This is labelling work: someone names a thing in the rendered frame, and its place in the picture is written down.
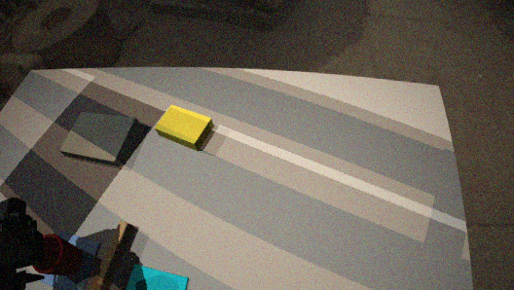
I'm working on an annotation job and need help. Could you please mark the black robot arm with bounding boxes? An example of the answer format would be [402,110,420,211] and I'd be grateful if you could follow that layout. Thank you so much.
[0,212,45,276]

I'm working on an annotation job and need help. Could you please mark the yellow rectangular block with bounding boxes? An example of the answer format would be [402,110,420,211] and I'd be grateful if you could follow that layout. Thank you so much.
[154,104,214,151]

